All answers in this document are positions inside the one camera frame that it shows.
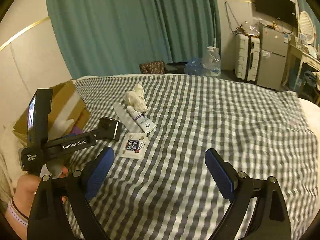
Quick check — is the clear plastic packet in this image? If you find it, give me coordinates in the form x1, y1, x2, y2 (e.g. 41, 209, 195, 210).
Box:
113, 102, 142, 133

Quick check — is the white black snack sachet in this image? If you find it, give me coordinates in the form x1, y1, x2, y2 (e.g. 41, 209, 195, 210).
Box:
118, 133, 149, 159

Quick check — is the blue white tube box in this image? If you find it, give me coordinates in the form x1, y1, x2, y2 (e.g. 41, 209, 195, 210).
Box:
127, 106, 157, 133

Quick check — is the white cloth toy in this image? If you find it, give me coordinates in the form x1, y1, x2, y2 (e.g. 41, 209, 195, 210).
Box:
124, 83, 148, 113

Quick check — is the person's left hand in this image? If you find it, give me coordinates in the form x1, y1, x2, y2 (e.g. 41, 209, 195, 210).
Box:
5, 174, 41, 239

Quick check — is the brown cardboard box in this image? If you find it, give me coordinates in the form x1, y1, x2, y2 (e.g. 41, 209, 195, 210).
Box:
12, 80, 91, 147

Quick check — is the dark patterned bag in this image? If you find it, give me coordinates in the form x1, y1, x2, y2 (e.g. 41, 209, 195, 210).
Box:
139, 61, 165, 74

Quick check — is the checkered gray white cloth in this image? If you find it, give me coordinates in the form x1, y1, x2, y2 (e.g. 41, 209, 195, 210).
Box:
69, 75, 319, 239

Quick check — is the green curtain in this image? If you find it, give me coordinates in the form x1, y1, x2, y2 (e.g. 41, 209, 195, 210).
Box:
46, 0, 221, 79

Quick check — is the blue plastic bag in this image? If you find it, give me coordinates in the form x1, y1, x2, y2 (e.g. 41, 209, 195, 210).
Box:
184, 57, 203, 76

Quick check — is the clear water bottle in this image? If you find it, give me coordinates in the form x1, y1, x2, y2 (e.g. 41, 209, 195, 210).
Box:
202, 46, 222, 77

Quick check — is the white suitcase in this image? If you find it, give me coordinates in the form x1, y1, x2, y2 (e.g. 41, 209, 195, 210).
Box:
234, 34, 260, 81

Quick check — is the silver small fridge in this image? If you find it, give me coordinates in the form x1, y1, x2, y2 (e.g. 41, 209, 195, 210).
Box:
257, 24, 288, 90

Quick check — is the white oval mirror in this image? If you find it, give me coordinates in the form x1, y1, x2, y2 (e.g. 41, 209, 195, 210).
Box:
298, 11, 316, 45

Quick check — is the black wall television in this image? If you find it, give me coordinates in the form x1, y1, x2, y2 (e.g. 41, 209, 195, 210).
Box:
254, 0, 298, 28

